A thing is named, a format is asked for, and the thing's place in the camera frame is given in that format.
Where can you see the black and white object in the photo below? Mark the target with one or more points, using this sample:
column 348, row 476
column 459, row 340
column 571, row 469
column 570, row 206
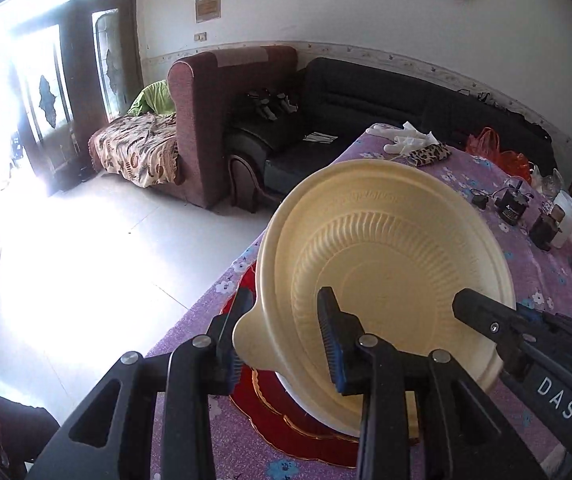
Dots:
column 271, row 105

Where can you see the purple floral tablecloth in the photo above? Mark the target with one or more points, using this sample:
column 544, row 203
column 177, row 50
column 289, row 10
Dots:
column 540, row 270

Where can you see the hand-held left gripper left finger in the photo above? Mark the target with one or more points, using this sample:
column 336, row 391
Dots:
column 233, row 375

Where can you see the small black adapter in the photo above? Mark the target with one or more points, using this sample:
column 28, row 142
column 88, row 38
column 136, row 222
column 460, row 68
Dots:
column 479, row 200

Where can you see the patterned blanket daybed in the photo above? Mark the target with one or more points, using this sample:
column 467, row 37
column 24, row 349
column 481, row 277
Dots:
column 136, row 150

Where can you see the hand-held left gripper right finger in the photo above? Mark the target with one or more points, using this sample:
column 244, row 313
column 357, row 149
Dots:
column 333, row 355

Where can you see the black sofa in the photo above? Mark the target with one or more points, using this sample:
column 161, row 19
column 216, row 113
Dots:
column 365, row 95

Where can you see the wooden glass door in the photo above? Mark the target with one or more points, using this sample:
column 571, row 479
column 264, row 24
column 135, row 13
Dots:
column 116, row 60

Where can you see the red mesh bag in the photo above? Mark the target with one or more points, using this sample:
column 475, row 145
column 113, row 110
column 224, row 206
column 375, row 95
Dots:
column 515, row 167

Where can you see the leopard print pouch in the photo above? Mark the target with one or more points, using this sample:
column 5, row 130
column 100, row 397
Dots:
column 430, row 154

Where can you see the person's dark trouser leg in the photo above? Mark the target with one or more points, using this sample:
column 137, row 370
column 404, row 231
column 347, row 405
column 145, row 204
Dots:
column 11, row 430

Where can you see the tall white cup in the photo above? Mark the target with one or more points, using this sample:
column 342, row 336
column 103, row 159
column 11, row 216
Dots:
column 568, row 215

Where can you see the wall plaque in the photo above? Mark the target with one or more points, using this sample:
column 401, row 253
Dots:
column 208, row 7

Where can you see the cream plastic bowl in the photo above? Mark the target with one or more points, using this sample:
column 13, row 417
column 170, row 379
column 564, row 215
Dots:
column 390, row 240

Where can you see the wall socket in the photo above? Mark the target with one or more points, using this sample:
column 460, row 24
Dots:
column 200, row 36

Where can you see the black motor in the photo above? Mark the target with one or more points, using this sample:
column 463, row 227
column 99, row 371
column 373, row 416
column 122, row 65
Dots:
column 513, row 207

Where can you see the green cloth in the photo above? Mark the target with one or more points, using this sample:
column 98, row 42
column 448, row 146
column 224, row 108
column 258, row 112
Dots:
column 153, row 100

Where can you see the white glove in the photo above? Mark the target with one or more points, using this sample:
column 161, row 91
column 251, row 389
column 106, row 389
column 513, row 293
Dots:
column 385, row 129
column 410, row 142

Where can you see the maroon armchair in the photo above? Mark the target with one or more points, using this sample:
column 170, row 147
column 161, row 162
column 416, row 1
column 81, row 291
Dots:
column 201, row 125

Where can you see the brown cylindrical device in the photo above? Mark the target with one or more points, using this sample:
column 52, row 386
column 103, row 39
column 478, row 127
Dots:
column 545, row 230

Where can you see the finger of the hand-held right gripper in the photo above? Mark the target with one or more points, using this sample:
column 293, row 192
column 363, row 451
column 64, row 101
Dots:
column 485, row 320
column 560, row 327

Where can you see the white striped paper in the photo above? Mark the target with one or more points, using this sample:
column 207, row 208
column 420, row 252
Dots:
column 321, row 137

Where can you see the clear glass jar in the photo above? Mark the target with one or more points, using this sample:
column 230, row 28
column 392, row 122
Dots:
column 548, row 180

